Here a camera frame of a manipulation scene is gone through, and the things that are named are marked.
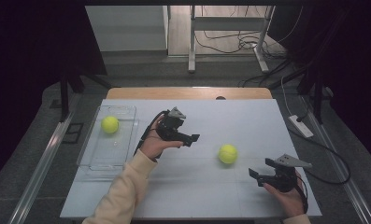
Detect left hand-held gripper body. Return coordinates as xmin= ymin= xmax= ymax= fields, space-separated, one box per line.
xmin=155 ymin=106 xmax=194 ymax=147

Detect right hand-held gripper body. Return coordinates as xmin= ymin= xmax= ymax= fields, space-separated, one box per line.
xmin=257 ymin=153 xmax=314 ymax=193

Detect yellow tennis ball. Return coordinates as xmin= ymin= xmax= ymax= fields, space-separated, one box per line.
xmin=100 ymin=115 xmax=121 ymax=134
xmin=217 ymin=144 xmax=239 ymax=165

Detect clear plastic container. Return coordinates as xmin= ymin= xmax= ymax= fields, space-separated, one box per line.
xmin=76 ymin=105 xmax=140 ymax=182

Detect person's right hand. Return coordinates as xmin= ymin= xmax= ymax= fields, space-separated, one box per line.
xmin=262 ymin=170 xmax=306 ymax=218

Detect person's left hand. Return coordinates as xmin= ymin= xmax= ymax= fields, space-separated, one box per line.
xmin=138 ymin=115 xmax=185 ymax=162

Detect wooden table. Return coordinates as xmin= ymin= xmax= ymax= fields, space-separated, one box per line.
xmin=106 ymin=87 xmax=274 ymax=101

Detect white power strip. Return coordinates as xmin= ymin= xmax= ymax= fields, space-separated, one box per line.
xmin=288 ymin=114 xmax=315 ymax=139

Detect white table board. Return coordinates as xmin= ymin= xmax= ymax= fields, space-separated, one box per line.
xmin=59 ymin=98 xmax=323 ymax=219

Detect black stand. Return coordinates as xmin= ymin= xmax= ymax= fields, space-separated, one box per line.
xmin=297 ymin=66 xmax=335 ymax=125
xmin=59 ymin=69 xmax=113 ymax=123

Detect dark floor plate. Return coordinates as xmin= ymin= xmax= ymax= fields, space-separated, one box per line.
xmin=62 ymin=122 xmax=84 ymax=145

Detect white panel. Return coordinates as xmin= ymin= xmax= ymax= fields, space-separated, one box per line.
xmin=85 ymin=5 xmax=169 ymax=52

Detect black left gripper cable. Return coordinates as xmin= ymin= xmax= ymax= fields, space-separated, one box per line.
xmin=133 ymin=109 xmax=170 ymax=157

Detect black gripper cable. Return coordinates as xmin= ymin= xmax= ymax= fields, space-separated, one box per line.
xmin=133 ymin=109 xmax=170 ymax=157
xmin=294 ymin=174 xmax=309 ymax=215

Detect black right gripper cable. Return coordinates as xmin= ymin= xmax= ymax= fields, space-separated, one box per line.
xmin=294 ymin=174 xmax=309 ymax=215

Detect aluminium rail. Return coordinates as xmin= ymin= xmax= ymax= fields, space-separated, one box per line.
xmin=7 ymin=92 xmax=82 ymax=224
xmin=299 ymin=94 xmax=371 ymax=224

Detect black power cable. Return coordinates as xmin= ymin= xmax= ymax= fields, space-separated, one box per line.
xmin=287 ymin=104 xmax=352 ymax=186

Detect white cable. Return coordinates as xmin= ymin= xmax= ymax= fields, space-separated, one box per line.
xmin=280 ymin=76 xmax=295 ymax=117

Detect tangled black floor cables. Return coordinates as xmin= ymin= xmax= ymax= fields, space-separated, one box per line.
xmin=193 ymin=5 xmax=289 ymax=60

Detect white desk frame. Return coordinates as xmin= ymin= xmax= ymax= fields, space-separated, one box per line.
xmin=188 ymin=5 xmax=277 ymax=75

